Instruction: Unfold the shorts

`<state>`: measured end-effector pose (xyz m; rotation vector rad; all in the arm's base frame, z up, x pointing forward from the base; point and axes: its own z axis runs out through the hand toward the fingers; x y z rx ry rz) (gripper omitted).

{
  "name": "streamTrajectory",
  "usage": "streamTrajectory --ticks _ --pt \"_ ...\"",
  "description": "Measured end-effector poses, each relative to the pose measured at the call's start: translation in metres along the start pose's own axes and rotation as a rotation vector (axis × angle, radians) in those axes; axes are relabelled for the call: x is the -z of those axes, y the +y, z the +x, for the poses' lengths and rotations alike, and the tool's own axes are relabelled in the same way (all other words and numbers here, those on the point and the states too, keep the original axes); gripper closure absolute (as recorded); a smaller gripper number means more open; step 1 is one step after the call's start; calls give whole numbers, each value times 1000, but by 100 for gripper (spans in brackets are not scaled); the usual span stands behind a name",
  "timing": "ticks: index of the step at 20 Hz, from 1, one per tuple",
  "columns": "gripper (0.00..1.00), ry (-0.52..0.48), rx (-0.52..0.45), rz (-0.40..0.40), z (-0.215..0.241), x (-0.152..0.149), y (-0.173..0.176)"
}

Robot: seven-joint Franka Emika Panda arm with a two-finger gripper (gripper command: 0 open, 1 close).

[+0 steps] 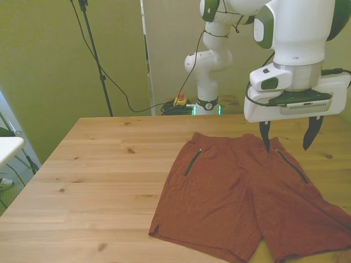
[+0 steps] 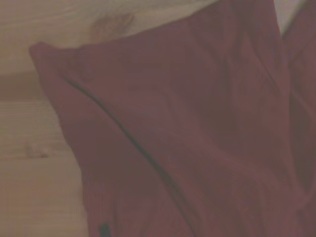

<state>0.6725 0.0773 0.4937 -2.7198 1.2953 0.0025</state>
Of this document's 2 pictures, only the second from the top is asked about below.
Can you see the rust red shorts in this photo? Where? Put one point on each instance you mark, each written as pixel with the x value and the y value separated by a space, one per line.
pixel 197 123

